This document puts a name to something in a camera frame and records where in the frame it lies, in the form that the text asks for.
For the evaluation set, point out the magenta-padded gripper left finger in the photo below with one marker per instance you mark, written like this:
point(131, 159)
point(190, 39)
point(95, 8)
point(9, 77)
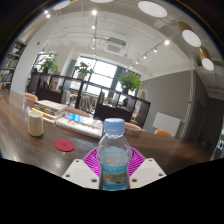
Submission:
point(80, 173)

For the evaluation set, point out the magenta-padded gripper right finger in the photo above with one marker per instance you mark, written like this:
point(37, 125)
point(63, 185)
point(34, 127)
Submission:
point(148, 171)

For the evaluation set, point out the clear water bottle blue cap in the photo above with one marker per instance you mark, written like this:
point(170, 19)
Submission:
point(114, 160)

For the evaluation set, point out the flat round red coaster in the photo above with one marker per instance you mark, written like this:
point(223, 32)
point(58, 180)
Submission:
point(64, 145)

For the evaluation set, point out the large white and blue book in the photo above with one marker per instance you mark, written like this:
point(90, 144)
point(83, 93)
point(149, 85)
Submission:
point(80, 126)

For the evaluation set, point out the low dark shelf unit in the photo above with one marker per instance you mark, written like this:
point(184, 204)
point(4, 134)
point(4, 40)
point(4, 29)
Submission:
point(106, 115)

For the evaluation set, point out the cream ceramic mug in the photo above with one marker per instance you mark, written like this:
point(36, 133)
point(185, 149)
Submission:
point(35, 124)

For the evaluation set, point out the large potted green plant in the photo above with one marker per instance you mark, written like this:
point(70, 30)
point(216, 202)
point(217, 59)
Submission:
point(129, 81)

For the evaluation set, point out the small potted green plant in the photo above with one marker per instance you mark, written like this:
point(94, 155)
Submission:
point(83, 69)

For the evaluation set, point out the bushy potted green plant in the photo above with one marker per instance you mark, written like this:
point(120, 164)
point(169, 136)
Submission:
point(48, 65)

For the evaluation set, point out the ceiling air conditioner unit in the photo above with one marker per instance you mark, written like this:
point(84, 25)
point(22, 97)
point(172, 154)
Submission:
point(115, 46)

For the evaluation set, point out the tall dark bookcase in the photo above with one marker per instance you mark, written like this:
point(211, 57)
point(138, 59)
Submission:
point(10, 63)

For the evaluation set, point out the ceiling lights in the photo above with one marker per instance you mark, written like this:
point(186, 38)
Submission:
point(152, 9)

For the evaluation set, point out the white wall radiator panel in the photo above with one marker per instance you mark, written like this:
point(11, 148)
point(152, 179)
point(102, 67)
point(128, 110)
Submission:
point(166, 124)

